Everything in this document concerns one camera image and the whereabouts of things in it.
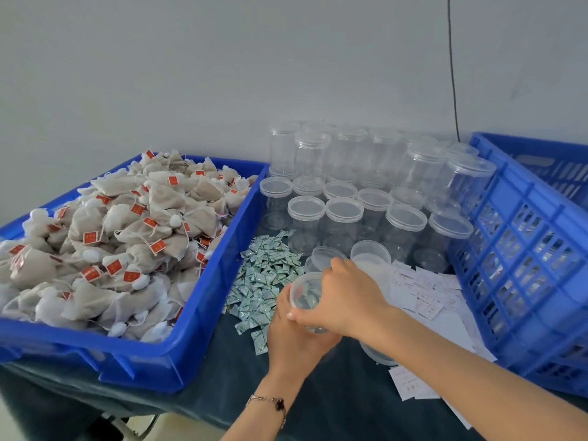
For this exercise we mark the person's left hand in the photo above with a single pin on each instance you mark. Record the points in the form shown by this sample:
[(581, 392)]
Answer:
[(294, 349)]

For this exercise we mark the person's right hand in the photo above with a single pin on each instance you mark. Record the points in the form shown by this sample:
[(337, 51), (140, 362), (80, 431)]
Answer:
[(349, 298)]

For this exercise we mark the clear jar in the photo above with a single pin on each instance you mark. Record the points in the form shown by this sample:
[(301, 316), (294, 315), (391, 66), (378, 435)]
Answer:
[(305, 291)]

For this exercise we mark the pile of green desiccant packets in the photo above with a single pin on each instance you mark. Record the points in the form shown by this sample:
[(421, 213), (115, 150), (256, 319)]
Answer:
[(262, 280)]

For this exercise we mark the pile of white label papers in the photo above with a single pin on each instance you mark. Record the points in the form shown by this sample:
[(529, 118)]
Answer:
[(441, 307)]

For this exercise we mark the group of lidded jars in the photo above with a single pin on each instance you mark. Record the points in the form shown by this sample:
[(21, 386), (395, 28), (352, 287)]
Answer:
[(367, 188)]

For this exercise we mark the blue slatted crate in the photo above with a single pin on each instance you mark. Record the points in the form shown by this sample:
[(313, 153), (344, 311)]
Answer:
[(524, 280)]

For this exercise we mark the pile of tea bags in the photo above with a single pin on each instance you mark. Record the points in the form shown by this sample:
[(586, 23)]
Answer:
[(110, 243)]

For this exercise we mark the person's right forearm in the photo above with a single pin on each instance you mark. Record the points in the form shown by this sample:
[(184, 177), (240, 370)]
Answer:
[(487, 381)]

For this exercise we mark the blue plastic tray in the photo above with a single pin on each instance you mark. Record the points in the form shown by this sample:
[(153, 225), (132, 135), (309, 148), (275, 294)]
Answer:
[(202, 326)]

